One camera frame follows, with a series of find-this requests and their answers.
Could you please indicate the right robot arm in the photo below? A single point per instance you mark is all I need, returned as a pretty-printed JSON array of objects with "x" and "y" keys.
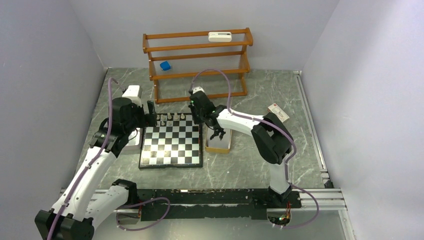
[{"x": 272, "y": 140}]

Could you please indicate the black chess pieces pile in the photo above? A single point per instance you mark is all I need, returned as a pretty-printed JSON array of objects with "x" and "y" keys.
[{"x": 217, "y": 132}]

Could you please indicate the small red white card box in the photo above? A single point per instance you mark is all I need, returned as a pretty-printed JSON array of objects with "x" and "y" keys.
[{"x": 278, "y": 111}]

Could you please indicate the black white chess board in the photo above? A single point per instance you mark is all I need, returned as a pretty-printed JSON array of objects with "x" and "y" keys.
[{"x": 176, "y": 146}]

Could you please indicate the pink metal tin tray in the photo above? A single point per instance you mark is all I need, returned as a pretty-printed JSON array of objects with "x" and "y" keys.
[{"x": 135, "y": 140}]

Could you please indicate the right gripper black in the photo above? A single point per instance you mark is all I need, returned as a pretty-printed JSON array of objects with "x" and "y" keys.
[{"x": 192, "y": 109}]

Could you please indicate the aluminium frame rail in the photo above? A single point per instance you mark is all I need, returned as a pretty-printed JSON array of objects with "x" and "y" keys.
[{"x": 312, "y": 200}]

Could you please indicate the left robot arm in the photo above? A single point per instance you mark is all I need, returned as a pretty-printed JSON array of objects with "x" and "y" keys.
[{"x": 75, "y": 216}]

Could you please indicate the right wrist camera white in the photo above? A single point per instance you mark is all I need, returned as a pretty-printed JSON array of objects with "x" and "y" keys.
[{"x": 195, "y": 90}]

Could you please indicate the white box on shelf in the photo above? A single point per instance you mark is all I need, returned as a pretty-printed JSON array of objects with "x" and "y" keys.
[{"x": 219, "y": 37}]

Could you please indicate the gold metal tin tray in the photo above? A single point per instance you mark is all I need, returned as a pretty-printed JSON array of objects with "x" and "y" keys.
[{"x": 217, "y": 145}]

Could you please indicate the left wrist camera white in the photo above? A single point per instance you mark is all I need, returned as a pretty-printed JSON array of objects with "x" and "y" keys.
[{"x": 132, "y": 91}]

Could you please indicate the blue block on shelf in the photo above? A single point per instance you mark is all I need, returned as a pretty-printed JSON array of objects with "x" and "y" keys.
[{"x": 165, "y": 66}]

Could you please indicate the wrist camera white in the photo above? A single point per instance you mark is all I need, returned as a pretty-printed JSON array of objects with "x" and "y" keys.
[
  {"x": 195, "y": 90},
  {"x": 132, "y": 91}
]

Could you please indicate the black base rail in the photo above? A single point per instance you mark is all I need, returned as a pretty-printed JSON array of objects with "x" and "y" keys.
[{"x": 252, "y": 203}]

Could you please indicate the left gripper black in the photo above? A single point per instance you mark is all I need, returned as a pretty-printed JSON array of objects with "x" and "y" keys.
[{"x": 147, "y": 120}]

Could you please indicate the wooden two-tier shelf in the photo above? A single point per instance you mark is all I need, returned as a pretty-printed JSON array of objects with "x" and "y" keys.
[{"x": 190, "y": 53}]

